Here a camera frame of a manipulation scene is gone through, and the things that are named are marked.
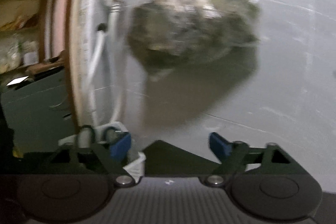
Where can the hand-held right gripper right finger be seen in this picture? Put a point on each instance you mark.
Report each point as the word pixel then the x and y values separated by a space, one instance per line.
pixel 219 146

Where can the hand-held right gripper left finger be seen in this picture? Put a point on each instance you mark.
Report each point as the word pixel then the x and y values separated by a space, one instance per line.
pixel 119 146

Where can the white perforated plastic basket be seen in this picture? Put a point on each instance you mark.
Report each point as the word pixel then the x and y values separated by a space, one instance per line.
pixel 136 163

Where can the grey appliance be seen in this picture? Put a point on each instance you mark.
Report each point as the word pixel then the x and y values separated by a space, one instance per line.
pixel 34 113

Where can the white paper sheet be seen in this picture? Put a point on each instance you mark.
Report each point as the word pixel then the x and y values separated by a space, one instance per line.
pixel 17 81

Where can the white jar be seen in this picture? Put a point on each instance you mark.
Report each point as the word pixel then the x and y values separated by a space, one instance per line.
pixel 30 56

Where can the plastic bag of dried leaves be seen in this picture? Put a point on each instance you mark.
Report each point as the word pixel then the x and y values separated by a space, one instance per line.
pixel 189 22

